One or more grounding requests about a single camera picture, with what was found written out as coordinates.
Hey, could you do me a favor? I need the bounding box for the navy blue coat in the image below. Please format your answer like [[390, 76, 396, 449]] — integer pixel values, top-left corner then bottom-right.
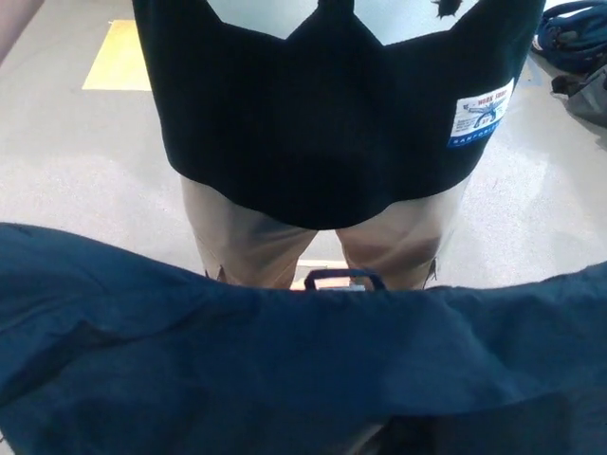
[[0, 220, 607, 455]]

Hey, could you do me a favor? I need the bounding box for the black sweatshirt with white label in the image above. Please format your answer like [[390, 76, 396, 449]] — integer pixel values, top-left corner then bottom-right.
[[131, 0, 547, 229]]

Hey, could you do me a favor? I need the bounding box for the yellow floor marker sheet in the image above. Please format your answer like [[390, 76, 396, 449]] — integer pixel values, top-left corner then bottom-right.
[[82, 19, 154, 92]]

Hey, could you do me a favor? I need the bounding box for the grey black bag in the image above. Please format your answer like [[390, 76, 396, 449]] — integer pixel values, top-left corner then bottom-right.
[[551, 64, 607, 128]]

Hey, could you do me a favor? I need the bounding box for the blue backpack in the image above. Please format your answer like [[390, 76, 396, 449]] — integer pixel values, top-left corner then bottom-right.
[[529, 0, 607, 73]]

